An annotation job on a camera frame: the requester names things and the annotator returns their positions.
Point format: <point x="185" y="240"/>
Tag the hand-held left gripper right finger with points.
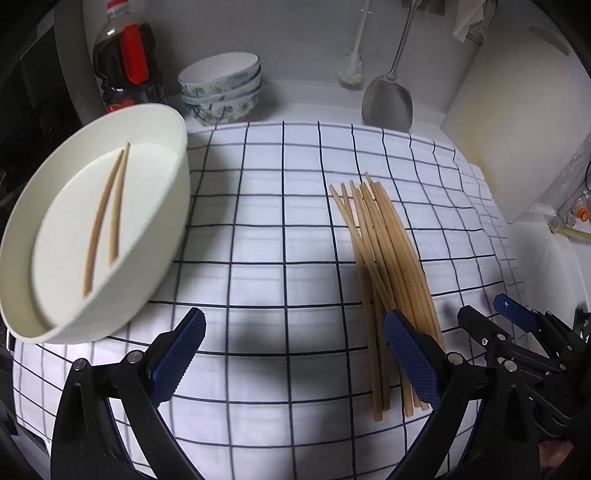
<point x="413" y="362"/>

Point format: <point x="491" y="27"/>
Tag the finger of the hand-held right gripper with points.
<point x="510" y="308"/>
<point x="480" y="328"/>

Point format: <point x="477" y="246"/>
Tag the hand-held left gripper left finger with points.
<point x="178" y="357"/>

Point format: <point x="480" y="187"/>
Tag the pile of wooden chopsticks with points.
<point x="388" y="249"/>

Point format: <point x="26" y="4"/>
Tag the tan wooden chopstick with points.
<point x="98" y="224"/>
<point x="117" y="207"/>

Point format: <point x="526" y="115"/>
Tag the white plastic basin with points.
<point x="152" y="184"/>

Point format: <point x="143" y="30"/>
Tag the pipe fitting orange cap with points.
<point x="581" y="213"/>

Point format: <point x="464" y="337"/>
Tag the white checked cloth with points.
<point x="277" y="240"/>

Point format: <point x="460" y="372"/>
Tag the white cutting board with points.
<point x="503" y="129"/>

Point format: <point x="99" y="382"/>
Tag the metal spatula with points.
<point x="387" y="104"/>

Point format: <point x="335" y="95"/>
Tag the floral ceramic bowl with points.
<point x="221" y="110"/>
<point x="240" y="90"/>
<point x="217" y="69"/>

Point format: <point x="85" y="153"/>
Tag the white dish brush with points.
<point x="353" y="67"/>

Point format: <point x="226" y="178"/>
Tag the white hanging rag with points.
<point x="466" y="21"/>

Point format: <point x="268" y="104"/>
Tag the black appliance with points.
<point x="32" y="92"/>

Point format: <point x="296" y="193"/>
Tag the dark sauce bottle red cap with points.
<point x="120" y="60"/>

